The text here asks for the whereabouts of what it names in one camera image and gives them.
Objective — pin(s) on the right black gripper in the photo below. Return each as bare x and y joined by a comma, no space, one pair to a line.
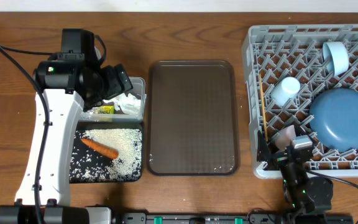
264,153

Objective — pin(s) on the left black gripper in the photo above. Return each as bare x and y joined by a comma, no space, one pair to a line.
116,88

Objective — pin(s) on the pink white cup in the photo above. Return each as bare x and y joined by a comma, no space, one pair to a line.
285,136

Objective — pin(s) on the white tissue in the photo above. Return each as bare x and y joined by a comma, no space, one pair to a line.
125,103

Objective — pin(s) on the yellow foil snack wrapper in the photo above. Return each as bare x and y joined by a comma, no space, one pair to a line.
109,109

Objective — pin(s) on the light blue cup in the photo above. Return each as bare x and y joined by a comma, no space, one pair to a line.
285,90

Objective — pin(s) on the dark blue plate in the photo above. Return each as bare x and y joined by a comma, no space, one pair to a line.
335,119

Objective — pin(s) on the orange carrot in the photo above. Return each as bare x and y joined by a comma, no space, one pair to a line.
100,148

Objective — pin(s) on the light blue white bowl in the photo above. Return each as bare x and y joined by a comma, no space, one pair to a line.
336,54

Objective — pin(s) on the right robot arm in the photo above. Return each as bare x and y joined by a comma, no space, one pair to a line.
309,197

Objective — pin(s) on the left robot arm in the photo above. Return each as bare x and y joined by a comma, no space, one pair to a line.
65,89

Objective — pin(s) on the grey dishwasher rack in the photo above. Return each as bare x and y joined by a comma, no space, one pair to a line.
279,51

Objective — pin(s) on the clear plastic bin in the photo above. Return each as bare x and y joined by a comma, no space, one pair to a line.
138,90

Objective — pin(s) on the brown serving tray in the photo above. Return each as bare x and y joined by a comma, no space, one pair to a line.
192,122

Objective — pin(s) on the black tray bin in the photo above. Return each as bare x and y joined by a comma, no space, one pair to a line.
76,149

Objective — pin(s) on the spilled white rice grains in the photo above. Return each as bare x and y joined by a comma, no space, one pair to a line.
126,152

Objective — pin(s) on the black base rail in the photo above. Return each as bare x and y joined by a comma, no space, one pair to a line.
252,218

